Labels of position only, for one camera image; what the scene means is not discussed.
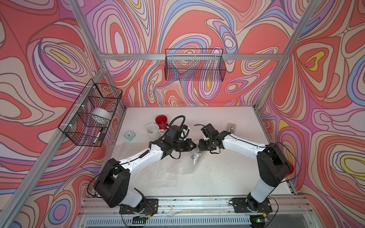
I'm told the black wire basket wall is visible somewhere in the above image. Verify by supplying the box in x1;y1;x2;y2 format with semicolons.
164;47;227;82
58;79;123;147

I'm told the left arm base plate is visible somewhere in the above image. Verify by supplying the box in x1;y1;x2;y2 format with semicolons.
119;198;159;216

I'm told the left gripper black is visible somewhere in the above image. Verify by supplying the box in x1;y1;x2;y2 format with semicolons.
171;139;198;152

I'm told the clear bubble wrap sheet top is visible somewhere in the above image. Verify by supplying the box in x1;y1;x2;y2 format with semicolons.
146;148;206;177

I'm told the clear bubble wrap sheet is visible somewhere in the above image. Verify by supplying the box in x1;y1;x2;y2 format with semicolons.
146;148;206;177
111;142;178;195

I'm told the clear bubble wrap sheet lower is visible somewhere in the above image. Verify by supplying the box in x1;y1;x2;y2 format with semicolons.
111;142;178;195

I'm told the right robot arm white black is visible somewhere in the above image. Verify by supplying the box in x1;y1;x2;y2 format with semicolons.
199;123;294;208

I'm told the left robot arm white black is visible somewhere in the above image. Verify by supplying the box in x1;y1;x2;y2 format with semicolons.
93;115;197;211

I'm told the small teal alarm clock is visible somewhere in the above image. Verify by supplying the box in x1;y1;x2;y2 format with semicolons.
124;130;136;142

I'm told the white ceramic mug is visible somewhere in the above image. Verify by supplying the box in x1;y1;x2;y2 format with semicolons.
146;123;164;140

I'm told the black wire basket back wall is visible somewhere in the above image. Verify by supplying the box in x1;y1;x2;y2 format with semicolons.
164;47;227;82

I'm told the aluminium front rail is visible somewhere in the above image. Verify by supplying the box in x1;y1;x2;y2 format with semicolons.
79;195;315;217

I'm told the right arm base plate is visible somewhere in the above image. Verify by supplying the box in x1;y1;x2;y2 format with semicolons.
228;197;273;214

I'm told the grey tape dispenser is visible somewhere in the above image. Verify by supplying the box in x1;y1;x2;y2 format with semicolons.
227;123;236;134

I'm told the red ceramic mug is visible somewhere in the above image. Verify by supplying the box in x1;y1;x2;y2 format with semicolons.
155;115;168;130

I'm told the white tape roll in basket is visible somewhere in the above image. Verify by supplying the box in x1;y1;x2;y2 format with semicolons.
91;108;112;124

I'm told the black wire basket left wall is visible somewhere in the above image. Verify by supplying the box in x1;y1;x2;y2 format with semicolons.
58;79;123;147

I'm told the marker in wire basket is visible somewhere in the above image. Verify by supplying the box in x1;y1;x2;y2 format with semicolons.
93;132;101;144

